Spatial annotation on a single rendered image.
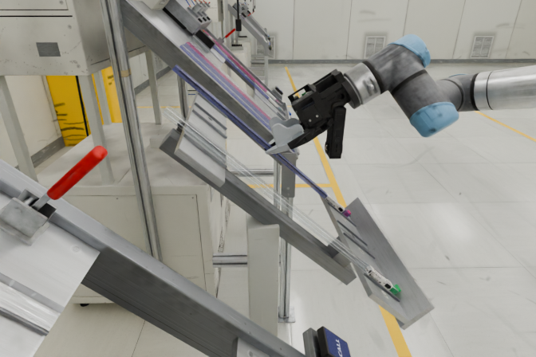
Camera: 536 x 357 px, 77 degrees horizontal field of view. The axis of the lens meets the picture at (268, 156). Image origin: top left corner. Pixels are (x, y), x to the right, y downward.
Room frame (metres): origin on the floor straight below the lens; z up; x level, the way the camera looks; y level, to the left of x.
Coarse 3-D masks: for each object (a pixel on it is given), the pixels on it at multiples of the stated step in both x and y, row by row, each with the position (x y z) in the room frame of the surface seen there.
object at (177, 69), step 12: (180, 72) 0.62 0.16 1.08; (192, 84) 0.63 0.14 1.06; (204, 96) 0.63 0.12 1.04; (228, 108) 0.65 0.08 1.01; (240, 120) 0.64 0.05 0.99; (252, 132) 0.64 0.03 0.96; (264, 144) 0.64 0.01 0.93; (276, 156) 0.64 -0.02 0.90; (324, 192) 0.66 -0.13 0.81; (348, 216) 0.66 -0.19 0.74
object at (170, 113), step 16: (176, 112) 0.42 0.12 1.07; (192, 128) 0.41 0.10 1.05; (208, 144) 0.41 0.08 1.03; (224, 160) 0.41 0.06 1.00; (256, 176) 0.43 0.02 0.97; (272, 192) 0.42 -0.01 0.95; (288, 208) 0.42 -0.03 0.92; (304, 224) 0.43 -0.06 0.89; (336, 240) 0.44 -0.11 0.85; (352, 256) 0.44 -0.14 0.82; (368, 272) 0.44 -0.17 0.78
